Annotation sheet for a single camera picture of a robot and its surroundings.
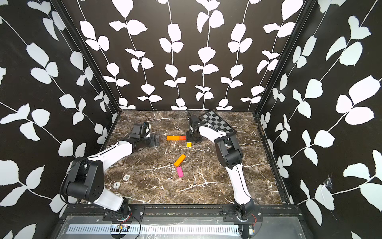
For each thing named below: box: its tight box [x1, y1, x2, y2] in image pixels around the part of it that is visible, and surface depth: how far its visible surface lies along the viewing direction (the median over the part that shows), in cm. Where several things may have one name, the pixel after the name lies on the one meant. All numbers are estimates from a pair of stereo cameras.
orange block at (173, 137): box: [166, 135, 180, 141], surface depth 106 cm
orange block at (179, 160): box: [174, 153, 187, 168], surface depth 95 cm
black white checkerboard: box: [198, 110, 237, 134], surface depth 116 cm
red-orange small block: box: [178, 135, 187, 141], surface depth 106 cm
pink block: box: [176, 166, 185, 178], surface depth 90 cm
